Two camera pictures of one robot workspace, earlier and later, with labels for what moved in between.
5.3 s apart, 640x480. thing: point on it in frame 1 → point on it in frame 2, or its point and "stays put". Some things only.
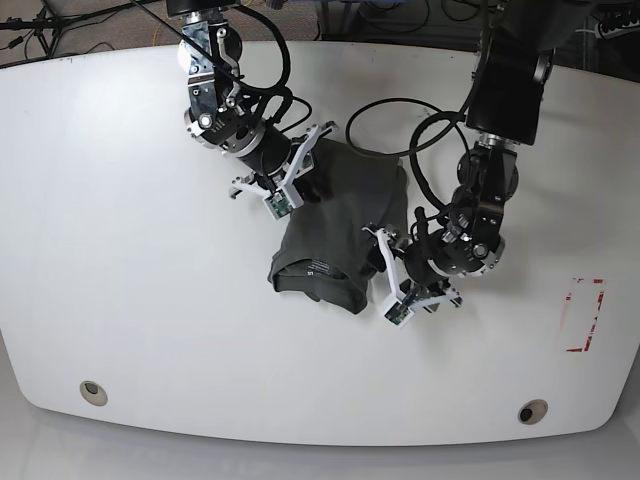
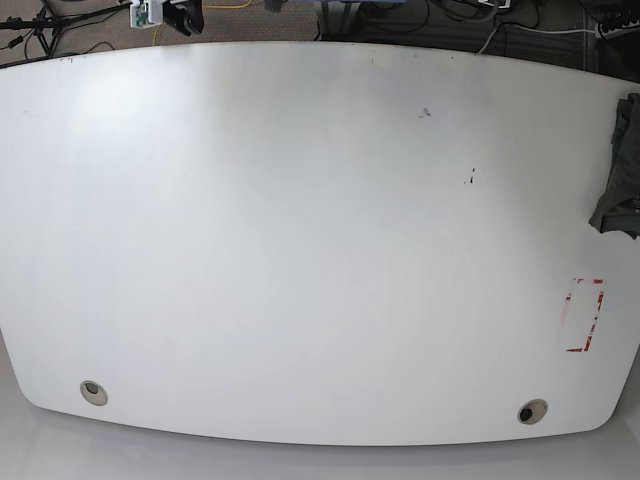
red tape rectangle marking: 601,295 stays put
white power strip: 632,27 stays put
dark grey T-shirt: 324,250 → 618,209
